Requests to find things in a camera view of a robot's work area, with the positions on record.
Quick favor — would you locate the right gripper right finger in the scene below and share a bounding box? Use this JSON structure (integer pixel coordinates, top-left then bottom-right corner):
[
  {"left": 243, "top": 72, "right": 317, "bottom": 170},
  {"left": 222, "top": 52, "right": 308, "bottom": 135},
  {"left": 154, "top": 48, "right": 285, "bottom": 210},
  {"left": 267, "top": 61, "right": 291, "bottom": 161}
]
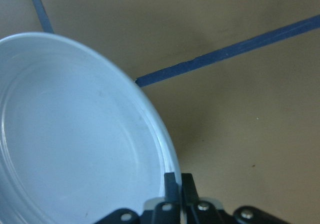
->
[{"left": 181, "top": 173, "right": 218, "bottom": 223}]

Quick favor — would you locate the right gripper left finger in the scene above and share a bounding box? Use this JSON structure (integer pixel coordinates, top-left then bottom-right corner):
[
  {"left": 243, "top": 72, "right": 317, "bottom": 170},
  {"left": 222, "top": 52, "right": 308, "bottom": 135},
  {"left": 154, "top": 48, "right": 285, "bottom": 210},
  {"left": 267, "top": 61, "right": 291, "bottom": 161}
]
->
[{"left": 153, "top": 172, "right": 181, "bottom": 224}]

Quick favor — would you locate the blue plate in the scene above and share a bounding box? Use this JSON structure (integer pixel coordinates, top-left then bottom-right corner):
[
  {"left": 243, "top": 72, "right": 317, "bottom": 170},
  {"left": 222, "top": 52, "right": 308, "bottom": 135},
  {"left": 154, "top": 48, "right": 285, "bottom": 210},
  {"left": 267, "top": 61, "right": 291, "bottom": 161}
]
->
[{"left": 0, "top": 33, "right": 181, "bottom": 223}]

